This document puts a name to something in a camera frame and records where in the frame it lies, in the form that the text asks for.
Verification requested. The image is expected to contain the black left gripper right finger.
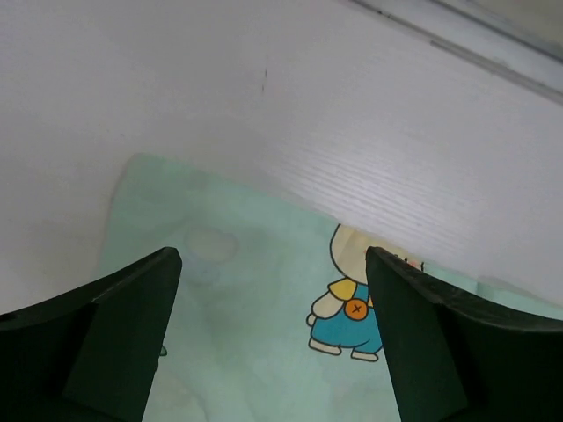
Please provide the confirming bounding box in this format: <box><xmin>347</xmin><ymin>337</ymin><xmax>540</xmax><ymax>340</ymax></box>
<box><xmin>366</xmin><ymin>247</ymin><xmax>562</xmax><ymax>421</ymax></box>

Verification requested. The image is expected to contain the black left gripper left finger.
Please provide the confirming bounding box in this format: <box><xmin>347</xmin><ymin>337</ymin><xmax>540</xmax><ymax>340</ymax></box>
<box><xmin>1</xmin><ymin>247</ymin><xmax>182</xmax><ymax>421</ymax></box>

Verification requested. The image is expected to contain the mint green cartoon cloth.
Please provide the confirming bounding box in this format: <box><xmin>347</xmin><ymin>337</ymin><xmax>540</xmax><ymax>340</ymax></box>
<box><xmin>99</xmin><ymin>152</ymin><xmax>563</xmax><ymax>422</ymax></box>

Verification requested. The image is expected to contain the aluminium table edge rail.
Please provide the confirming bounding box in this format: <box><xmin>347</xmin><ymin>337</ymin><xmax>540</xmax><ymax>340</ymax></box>
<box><xmin>354</xmin><ymin>1</ymin><xmax>562</xmax><ymax>106</ymax></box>

